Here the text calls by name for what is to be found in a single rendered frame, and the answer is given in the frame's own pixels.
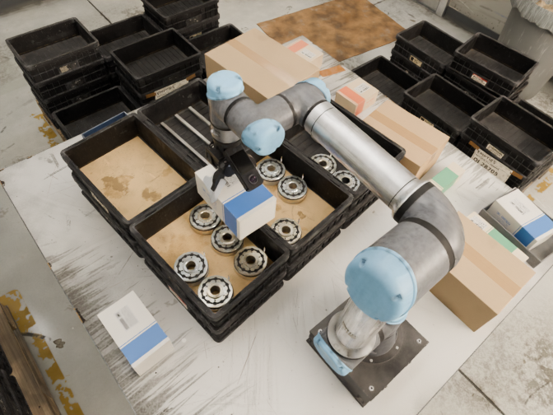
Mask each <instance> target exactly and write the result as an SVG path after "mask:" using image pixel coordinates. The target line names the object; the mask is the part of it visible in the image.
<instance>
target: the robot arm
mask: <svg viewBox="0 0 553 415"><path fill-rule="evenodd" d="M207 100H208V108H209V116H210V123H211V124H210V125H209V130H210V131H211V135H212V139H213V141H211V143H209V144H207V145H206V146H205V149H206V156H207V161H208V162H209V163H210V164H211V165H212V166H213V167H214V168H215V169H216V170H217V169H218V170H217V171H215V172H214V173H213V175H212V177H211V176H208V175H205V176H204V178H203V182H204V184H205V185H206V187H207V189H208V191H209V200H210V203H214V202H215V201H217V198H218V196H219V195H220V193H221V189H222V188H223V187H224V186H225V183H226V181H225V180H224V178H225V177H231V176H232V175H234V174H236V176H237V178H238V179H239V181H240V183H241V184H242V185H243V187H244V189H245V191H247V192H250V191H252V190H254V189H256V188H257V187H259V186H260V185H261V184H263V178H262V176H261V175H260V174H259V173H258V170H257V165H256V161H255V160H254V158H253V157H252V156H250V155H249V154H247V152H246V151H245V150H244V148H243V146H242V144H241V142H243V144H244V145H245V146H247V147H249V148H251V149H252V150H253V151H254V152H255V153H256V154H258V155H260V156H266V155H269V154H271V153H273V152H274V151H275V150H276V149H277V148H278V147H279V146H280V145H281V144H282V142H283V140H284V137H285V131H286V130H288V129H290V128H292V127H294V126H296V125H297V124H299V125H300V126H301V127H303V128H304V129H305V130H306V131H307V132H308V133H309V134H310V135H311V136H312V137H313V138H314V139H315V140H317V141H318V142H319V143H320V144H321V145H322V146H323V147H324V148H325V149H326V150H327V151H329V152H330V153H331V154H332V155H333V156H334V157H335V158H336V159H337V160H338V161H340V162H341V163H342V164H343V165H344V166H345V167H346V168H347V169H348V170H349V171H350V172H351V173H352V174H353V175H354V176H355V177H356V178H357V179H358V180H359V181H360V182H362V183H363V184H364V185H365V186H366V187H367V188H368V189H369V190H370V191H371V192H372V193H374V194H375V195H376V196H377V197H378V198H379V199H380V200H381V201H382V202H383V203H385V204H386V205H387V206H388V207H389V208H390V209H391V210H392V219H393V220H394V221H396V222H397V223H398V224H397V225H396V226H395V227H393V228H392V229H391V230H390V231H388V232H387V233H386V234H384V235H383V236H381V237H380V238H379V239H378V240H376V241H375V242H374V243H373V244H372V245H370V246H369V247H368V248H366V249H363V250H362V251H361V252H359V253H358V254H357V255H356V256H355V257H354V258H353V260H352V261H350V263H349V264H348V265H347V267H346V271H345V284H346V285H347V291H348V293H349V295H350V297H351V298H350V299H349V301H348V302H347V304H346V306H345V308H344V310H341V311H339V312H337V313H336V314H335V315H334V316H333V317H332V318H331V319H330V321H329V323H328V326H327V327H326V328H325V329H323V330H322V331H321V332H318V334H317V335H316V336H315V337H314V346H315V347H316V348H317V350H318V352H319V353H320V355H321V356H322V357H323V359H324V360H325V362H326V363H327V364H328V365H329V366H330V367H331V368H332V369H333V370H334V371H335V372H336V373H337V374H339V375H347V374H348V373H349V372H352V371H353V369H354V368H355V367H356V366H357V365H358V364H359V363H360V362H361V361H362V360H364V359H365V358H366V357H367V356H370V357H377V356H381V355H383V354H385V353H387V352H388V351H389V350H390V349H391V348H392V347H393V345H394V343H395V342H396V339H397V328H398V327H399V326H400V324H401V323H402V322H403V321H404V320H405V319H406V317H407V314H408V311H409V310H410V309H411V308H412V307H413V306H414V304H415V303H417V302H418V300H419V299H420V298H422V297H423V295H424V294H426V292H428V291H429V290H430V289H431V288H432V287H433V286H434V285H435V284H436V283H437V282H438V281H440V280H441V279H442V278H443V277H444V276H445V275H446V274H447V273H448V272H450V271H451V270H452V269H453V268H454V267H455V266H456V265H457V264H458V262H459V260H460V259H461V257H462V254H463V251H464V246H465V235H464V230H463V226H462V222H461V219H460V217H459V215H458V213H457V211H456V209H455V207H454V206H453V205H452V204H451V202H450V201H449V199H448V198H447V197H446V196H445V195H444V193H443V192H442V191H441V190H440V189H438V188H437V187H436V186H435V185H434V184H432V183H431V182H430V181H429V180H419V179H418V178H417V177H415V176H414V175H413V174H412V173H411V172H410V171H409V170H408V169H407V168H406V167H404V166H403V165H402V164H401V163H400V162H398V161H397V160H396V159H395V158H394V157H392V156H391V155H390V154H389V153H388V152H386V151H385V150H384V149H383V148H382V147H381V146H380V145H379V144H378V143H376V142H375V141H374V140H373V139H372V138H370V137H369V136H368V135H367V134H366V133H364V132H363V131H362V130H361V129H360V128H358V127H357V126H356V125H355V124H354V123H352V122H351V121H350V120H349V119H348V118H347V117H346V116H345V115H344V114H343V113H341V112H340V111H339V110H338V109H337V108H335V107H334V106H333V105H332V104H331V103H330V101H331V95H330V91H329V89H328V88H327V87H326V84H325V83H324V82H323V81H322V80H321V79H319V78H316V77H311V78H309V79H307V80H304V81H302V82H297V83H296V84H294V85H293V86H292V87H290V88H288V89H286V90H284V91H283V92H281V93H279V94H277V95H275V96H273V97H271V98H269V99H267V100H265V101H263V102H261V103H259V104H256V103H255V102H254V101H253V100H251V99H250V98H249V97H248V96H247V95H245V94H244V85H243V80H242V78H241V76H240V75H239V74H238V73H236V72H233V71H230V70H221V71H218V72H215V73H213V74H212V75H211V76H209V78H208V79H207ZM213 143H214V144H213ZM207 153H209V154H210V158H211V159H209V158H208V155H207Z"/></svg>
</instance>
